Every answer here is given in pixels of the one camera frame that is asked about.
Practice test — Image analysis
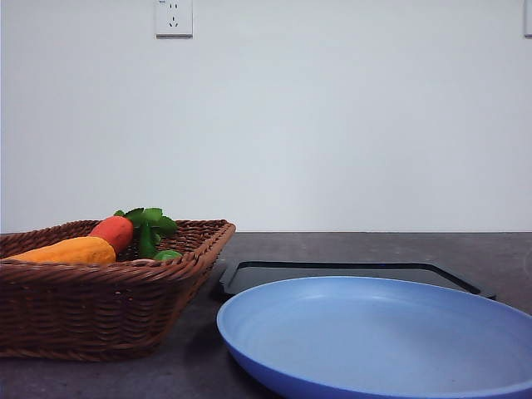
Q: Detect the brown wicker basket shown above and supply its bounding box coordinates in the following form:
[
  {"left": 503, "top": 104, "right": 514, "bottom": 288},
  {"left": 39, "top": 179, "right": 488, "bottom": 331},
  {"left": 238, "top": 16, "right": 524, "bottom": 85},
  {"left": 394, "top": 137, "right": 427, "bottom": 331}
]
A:
[{"left": 0, "top": 219, "right": 236, "bottom": 362}]

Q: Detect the blue round plate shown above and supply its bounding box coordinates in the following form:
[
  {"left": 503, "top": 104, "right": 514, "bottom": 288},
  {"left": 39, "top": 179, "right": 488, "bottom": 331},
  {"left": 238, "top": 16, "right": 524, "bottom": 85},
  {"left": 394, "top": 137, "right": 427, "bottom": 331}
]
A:
[{"left": 216, "top": 277, "right": 532, "bottom": 399}]

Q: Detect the green toy leafy vegetable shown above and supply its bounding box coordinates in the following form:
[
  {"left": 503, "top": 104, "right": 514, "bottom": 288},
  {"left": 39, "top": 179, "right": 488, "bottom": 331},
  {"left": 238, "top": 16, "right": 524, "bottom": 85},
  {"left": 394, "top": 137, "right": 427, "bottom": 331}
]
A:
[{"left": 114, "top": 207, "right": 177, "bottom": 259}]

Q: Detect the orange toy carrot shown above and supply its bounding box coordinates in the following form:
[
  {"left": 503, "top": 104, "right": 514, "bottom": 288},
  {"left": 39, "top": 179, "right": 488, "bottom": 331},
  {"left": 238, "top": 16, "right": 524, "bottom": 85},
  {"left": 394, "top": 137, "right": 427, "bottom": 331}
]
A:
[{"left": 88, "top": 216, "right": 134, "bottom": 252}]

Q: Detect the yellow-orange toy vegetable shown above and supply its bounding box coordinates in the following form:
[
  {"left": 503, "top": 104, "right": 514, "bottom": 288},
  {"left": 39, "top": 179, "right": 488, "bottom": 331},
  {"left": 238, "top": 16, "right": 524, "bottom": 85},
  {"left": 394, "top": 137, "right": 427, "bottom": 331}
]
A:
[{"left": 5, "top": 236, "right": 116, "bottom": 264}]

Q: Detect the white wall power socket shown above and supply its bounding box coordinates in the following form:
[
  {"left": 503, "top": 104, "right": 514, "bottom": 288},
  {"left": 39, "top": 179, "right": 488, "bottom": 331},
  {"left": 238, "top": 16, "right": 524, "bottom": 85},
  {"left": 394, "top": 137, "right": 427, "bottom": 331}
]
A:
[{"left": 155, "top": 0, "right": 194, "bottom": 40}]

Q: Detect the small green toy lime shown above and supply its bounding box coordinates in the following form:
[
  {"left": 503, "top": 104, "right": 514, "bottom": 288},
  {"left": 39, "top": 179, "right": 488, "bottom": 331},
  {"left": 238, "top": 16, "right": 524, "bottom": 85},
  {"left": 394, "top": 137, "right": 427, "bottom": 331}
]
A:
[{"left": 154, "top": 249, "right": 182, "bottom": 260}]

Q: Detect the black rectangular tray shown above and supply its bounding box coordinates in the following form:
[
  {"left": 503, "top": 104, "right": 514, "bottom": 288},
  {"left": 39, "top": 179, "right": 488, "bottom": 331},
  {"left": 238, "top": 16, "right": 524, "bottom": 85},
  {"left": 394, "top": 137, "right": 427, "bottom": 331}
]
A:
[{"left": 219, "top": 261, "right": 498, "bottom": 301}]

